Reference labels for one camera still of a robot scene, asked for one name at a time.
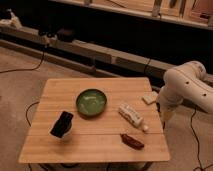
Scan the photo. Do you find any white plastic bottle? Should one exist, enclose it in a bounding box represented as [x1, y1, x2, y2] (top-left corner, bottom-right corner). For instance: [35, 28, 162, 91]
[118, 103, 149, 132]

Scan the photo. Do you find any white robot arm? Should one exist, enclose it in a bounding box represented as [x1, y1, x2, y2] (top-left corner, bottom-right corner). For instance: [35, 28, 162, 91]
[142, 61, 213, 122]

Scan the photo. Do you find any green ceramic bowl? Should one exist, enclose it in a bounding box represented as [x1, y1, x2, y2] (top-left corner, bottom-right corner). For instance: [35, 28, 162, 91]
[76, 89, 107, 117]

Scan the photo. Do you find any dark brown chocolate bar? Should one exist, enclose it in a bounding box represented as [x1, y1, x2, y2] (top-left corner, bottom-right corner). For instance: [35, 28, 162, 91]
[121, 134, 144, 150]

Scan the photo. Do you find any wooden table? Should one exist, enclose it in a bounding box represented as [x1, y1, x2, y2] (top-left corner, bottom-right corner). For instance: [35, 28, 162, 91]
[19, 77, 170, 163]

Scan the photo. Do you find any black box in white cup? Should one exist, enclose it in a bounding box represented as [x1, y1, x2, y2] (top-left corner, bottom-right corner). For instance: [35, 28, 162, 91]
[50, 111, 74, 138]

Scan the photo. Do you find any black power adapter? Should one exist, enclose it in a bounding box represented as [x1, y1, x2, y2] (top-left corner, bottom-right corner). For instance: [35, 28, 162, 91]
[57, 28, 75, 42]

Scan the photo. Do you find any black cable on floor right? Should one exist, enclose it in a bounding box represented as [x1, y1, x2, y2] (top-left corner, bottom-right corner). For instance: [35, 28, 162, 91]
[189, 108, 213, 171]

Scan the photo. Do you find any black cable on floor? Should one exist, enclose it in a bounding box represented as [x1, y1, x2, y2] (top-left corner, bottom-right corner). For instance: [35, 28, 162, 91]
[189, 108, 213, 171]
[0, 44, 47, 75]

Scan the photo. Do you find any black cable under table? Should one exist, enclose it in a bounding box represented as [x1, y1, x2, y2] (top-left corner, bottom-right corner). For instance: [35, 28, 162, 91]
[25, 100, 41, 128]

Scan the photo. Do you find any black cable on floor left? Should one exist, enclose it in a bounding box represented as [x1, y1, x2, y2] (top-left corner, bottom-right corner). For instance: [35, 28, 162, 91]
[0, 44, 47, 75]

